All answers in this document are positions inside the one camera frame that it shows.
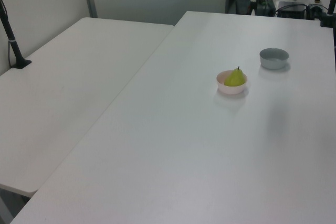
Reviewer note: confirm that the green pear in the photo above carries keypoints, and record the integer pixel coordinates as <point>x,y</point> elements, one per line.
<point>235,78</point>

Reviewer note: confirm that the pink plastic bowl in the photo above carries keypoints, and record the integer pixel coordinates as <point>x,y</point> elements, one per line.
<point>231,90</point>

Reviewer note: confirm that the grey plastic bowl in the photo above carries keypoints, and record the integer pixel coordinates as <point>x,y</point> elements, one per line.
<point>273,61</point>

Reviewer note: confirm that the white side table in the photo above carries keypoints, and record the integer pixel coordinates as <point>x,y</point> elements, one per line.
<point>65,90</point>

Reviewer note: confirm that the grey waste bin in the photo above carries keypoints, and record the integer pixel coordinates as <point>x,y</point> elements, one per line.
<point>241,2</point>

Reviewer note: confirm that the black and green box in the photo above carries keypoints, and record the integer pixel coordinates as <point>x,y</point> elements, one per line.
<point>268,6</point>

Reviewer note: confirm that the small black electronics box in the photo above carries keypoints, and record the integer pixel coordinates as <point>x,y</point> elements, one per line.
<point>314,11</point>

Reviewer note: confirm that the black clamped pole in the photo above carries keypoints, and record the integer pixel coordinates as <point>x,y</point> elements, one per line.
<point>326,19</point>

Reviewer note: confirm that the black camera stand pole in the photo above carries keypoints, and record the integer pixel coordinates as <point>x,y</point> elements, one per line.
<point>11,40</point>

